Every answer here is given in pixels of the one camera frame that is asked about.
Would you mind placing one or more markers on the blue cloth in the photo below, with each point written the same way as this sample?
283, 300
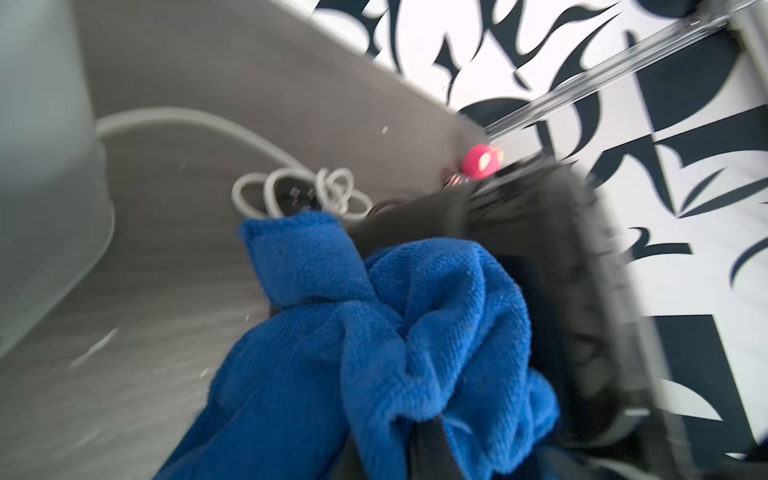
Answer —
364, 348

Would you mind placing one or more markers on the black coffee machine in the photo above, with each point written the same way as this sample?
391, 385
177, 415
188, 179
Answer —
603, 358

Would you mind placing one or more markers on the white coffee machine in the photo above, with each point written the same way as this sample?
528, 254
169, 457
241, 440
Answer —
57, 217

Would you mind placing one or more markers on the pink plush doll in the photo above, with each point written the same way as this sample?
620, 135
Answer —
481, 161

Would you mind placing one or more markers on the aluminium cage frame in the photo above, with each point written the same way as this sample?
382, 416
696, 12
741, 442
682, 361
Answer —
748, 16

